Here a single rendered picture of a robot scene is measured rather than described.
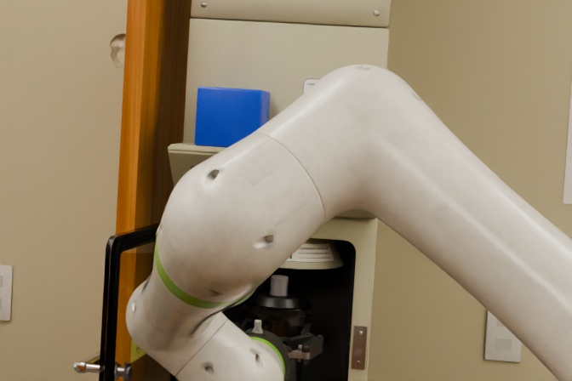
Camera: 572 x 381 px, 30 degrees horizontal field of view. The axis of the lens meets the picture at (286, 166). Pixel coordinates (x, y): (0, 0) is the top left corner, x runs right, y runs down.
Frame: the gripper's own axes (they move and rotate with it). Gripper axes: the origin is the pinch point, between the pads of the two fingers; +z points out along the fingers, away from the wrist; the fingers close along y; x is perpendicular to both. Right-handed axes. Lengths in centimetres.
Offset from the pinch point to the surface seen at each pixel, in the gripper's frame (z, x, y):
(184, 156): -10.3, -27.6, 14.6
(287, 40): 0.6, -46.8, 1.5
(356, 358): 0.8, 3.1, -13.2
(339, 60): 0.7, -44.1, -7.0
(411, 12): 44, -57, -18
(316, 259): 3.8, -11.7, -5.4
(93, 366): -27.3, 1.4, 21.8
